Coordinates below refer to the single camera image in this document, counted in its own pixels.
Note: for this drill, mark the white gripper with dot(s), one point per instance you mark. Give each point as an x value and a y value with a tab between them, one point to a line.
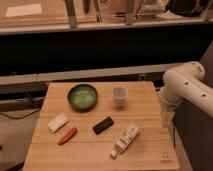
167	113

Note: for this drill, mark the black eraser block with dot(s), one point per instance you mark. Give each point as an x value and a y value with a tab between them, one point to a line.
103	125

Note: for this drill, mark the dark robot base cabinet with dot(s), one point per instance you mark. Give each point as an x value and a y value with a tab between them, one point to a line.
193	138

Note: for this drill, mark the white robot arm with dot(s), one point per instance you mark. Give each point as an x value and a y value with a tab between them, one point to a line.
184	82

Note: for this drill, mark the green ceramic bowl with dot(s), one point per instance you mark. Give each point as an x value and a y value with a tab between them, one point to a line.
82	97

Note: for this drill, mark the white tube with label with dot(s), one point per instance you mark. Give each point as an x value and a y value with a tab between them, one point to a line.
124	140

